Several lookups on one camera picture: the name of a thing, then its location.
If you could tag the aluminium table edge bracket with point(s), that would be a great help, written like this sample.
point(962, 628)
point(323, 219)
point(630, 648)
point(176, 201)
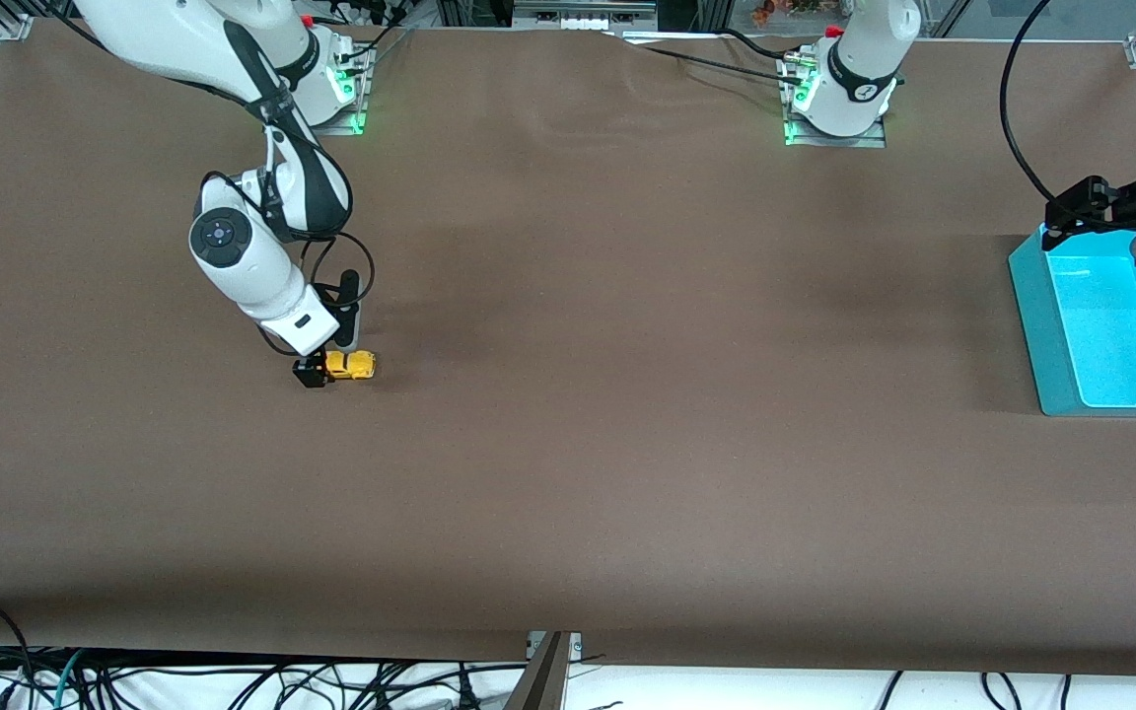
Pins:
point(543, 675)

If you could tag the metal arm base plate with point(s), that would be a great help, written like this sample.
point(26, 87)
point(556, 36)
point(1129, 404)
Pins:
point(349, 123)
point(834, 141)

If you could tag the brown table cover sheet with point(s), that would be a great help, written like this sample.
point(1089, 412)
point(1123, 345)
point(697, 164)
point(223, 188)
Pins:
point(568, 473)

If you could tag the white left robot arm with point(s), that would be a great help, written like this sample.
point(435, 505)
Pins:
point(859, 79)

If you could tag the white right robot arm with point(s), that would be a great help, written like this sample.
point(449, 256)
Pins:
point(233, 256)

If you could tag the yellow beetle toy car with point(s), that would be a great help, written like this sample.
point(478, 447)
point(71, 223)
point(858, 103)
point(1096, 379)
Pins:
point(353, 365)

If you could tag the white background power strip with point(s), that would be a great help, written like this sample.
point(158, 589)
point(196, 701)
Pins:
point(583, 20)

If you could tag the teal plastic storage bin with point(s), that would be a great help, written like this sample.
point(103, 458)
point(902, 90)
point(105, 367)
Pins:
point(1110, 380)

